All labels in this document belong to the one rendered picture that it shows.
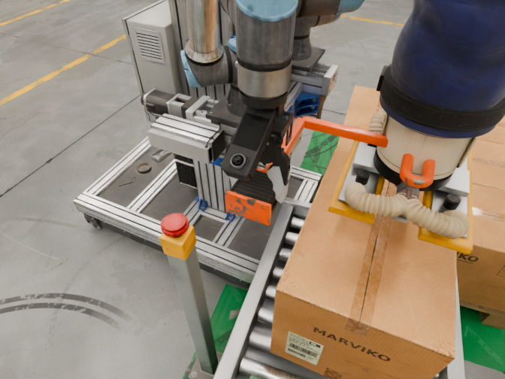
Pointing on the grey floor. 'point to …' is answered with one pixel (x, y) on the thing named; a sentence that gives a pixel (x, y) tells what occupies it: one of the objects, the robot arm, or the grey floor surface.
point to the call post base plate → (201, 369)
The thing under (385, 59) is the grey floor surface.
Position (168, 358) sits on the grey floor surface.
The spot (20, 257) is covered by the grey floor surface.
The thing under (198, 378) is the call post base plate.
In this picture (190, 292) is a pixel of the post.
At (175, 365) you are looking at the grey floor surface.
